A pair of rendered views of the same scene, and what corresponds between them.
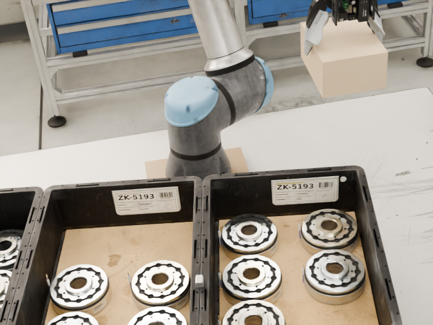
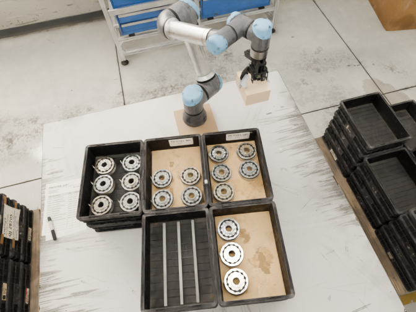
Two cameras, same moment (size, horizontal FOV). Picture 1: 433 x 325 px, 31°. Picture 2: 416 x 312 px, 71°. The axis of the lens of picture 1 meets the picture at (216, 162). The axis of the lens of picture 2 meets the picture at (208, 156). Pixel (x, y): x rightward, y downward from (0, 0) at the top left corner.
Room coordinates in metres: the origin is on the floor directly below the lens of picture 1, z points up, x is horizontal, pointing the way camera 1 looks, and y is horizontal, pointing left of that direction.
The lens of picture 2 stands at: (0.31, 0.07, 2.18)
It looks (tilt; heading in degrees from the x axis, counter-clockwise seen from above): 61 degrees down; 355
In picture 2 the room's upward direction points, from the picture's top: 5 degrees counter-clockwise
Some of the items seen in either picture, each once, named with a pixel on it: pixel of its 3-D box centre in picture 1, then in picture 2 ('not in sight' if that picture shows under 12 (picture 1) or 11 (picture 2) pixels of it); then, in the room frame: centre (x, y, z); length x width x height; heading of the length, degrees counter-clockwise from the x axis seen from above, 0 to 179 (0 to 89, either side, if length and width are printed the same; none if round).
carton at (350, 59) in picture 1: (341, 54); (252, 86); (1.28, -0.26, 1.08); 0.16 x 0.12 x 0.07; 6
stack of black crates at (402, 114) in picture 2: not in sight; (403, 132); (1.32, -1.52, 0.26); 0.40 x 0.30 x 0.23; 6
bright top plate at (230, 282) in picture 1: (251, 276); (221, 172); (0.94, -0.04, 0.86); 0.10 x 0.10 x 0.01
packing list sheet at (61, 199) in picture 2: not in sight; (63, 206); (0.97, 0.83, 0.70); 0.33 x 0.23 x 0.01; 6
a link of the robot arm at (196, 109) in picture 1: (194, 113); (193, 98); (1.42, 0.04, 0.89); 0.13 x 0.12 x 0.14; 128
